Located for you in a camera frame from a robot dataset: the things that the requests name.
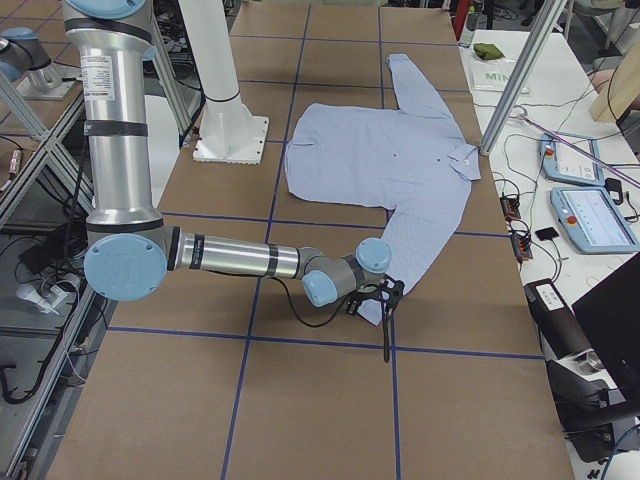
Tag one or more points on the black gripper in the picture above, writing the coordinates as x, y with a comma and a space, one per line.
394, 293

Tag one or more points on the light blue striped shirt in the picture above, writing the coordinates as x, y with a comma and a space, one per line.
413, 161

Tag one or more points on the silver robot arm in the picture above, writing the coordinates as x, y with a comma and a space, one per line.
21, 52
130, 248

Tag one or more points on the lower teach pendant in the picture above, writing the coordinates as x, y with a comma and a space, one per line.
591, 221

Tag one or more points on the teach pendant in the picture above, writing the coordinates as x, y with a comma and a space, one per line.
563, 164
591, 221

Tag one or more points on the upper teach pendant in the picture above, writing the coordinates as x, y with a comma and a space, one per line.
563, 164

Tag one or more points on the clear bag with green print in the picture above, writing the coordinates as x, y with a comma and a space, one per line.
486, 75

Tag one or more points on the green cloth pouch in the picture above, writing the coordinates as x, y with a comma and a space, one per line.
487, 51

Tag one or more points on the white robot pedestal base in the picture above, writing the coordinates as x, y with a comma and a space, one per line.
228, 131

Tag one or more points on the aluminium frame post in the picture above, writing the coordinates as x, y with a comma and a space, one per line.
542, 27

